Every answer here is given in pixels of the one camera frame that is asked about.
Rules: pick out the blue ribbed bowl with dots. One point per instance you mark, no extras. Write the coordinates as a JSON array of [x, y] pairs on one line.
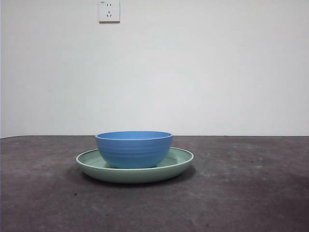
[[135, 152]]

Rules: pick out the pale green round plate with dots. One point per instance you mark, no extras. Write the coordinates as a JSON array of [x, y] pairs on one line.
[[135, 175]]

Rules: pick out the white wall power socket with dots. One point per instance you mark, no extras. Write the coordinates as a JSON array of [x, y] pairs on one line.
[[109, 12]]

